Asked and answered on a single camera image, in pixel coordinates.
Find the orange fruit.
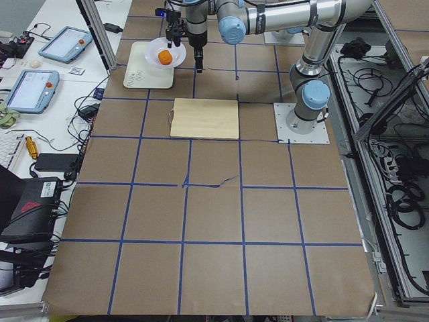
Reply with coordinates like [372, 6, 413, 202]
[158, 50, 173, 66]

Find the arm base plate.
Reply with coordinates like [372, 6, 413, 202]
[273, 103, 330, 144]
[264, 30, 305, 47]

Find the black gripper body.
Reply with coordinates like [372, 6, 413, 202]
[166, 19, 185, 42]
[186, 21, 207, 48]

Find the black power brick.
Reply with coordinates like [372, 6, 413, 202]
[35, 153, 78, 172]

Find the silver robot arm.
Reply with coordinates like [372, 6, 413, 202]
[175, 0, 371, 103]

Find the blue teach pendant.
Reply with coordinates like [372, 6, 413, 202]
[6, 70, 60, 114]
[38, 26, 93, 63]

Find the gold cylindrical connector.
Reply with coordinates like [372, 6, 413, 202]
[25, 136, 39, 160]

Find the upper blue teach pendant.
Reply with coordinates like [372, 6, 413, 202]
[38, 26, 93, 63]

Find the black red computer box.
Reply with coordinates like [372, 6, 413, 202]
[1, 174, 62, 244]

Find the green tape dispenser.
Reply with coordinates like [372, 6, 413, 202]
[0, 102, 20, 129]

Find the small white card box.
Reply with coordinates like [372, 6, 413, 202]
[69, 67, 85, 75]

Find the white round plate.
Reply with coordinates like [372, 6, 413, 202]
[145, 38, 186, 69]

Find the black power adapter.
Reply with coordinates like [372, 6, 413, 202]
[103, 23, 123, 34]

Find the aluminium frame post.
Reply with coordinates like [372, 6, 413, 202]
[76, 0, 117, 72]

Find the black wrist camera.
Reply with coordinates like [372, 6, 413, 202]
[156, 8, 181, 23]

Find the cream bear tray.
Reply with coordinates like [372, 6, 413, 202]
[123, 42, 174, 89]

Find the right side equipment rack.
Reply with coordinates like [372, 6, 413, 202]
[328, 1, 428, 309]

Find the white keyboard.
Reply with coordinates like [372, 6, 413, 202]
[0, 133, 25, 170]

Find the bamboo cutting board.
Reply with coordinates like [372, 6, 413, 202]
[170, 98, 239, 140]

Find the lower blue teach pendant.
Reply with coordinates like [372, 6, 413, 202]
[6, 70, 60, 114]

